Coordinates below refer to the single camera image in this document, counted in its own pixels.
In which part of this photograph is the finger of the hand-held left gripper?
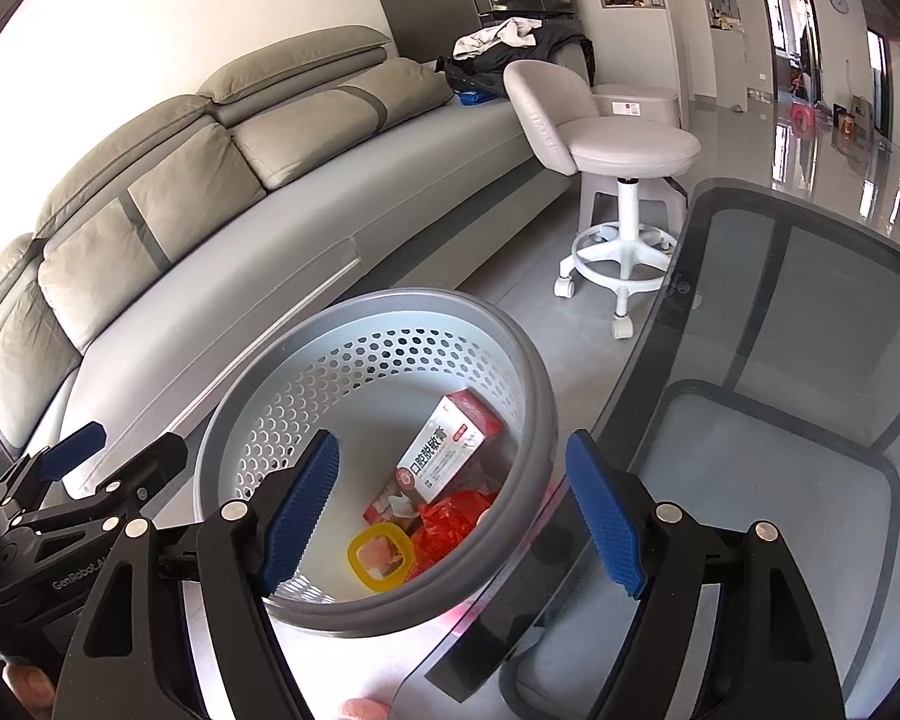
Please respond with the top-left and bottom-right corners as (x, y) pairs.
(15, 433), (188, 541)
(0, 422), (107, 533)

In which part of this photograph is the white cloth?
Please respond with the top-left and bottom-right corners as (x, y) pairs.
(452, 15), (539, 61)

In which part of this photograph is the pile of clothes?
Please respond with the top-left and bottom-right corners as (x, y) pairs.
(435, 19), (596, 95)

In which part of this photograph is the small white plastic stool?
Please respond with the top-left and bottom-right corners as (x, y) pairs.
(592, 82), (683, 128)

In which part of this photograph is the beige swivel stool chair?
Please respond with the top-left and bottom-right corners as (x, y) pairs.
(502, 58), (702, 341)

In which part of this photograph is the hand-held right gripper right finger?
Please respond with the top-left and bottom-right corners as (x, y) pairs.
(566, 429), (845, 720)

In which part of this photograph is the white recessed cabinet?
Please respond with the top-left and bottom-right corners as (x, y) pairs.
(699, 0), (747, 32)

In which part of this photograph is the red and white carton box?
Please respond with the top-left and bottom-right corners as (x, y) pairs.
(364, 388), (505, 526)

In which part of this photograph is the yellow plastic lid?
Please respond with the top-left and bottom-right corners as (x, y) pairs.
(347, 525), (416, 590)

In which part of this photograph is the grey perforated waste basket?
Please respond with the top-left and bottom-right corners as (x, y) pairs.
(193, 289), (557, 638)

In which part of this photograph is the grey leather sofa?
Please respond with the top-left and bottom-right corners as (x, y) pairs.
(0, 25), (593, 496)

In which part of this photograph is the red plastic bag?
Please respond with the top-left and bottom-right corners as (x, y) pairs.
(412, 491), (500, 578)

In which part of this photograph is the person's left hand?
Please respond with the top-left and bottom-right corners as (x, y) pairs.
(4, 664), (57, 713)

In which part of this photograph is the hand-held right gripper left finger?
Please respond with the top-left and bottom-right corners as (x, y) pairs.
(60, 429), (341, 720)

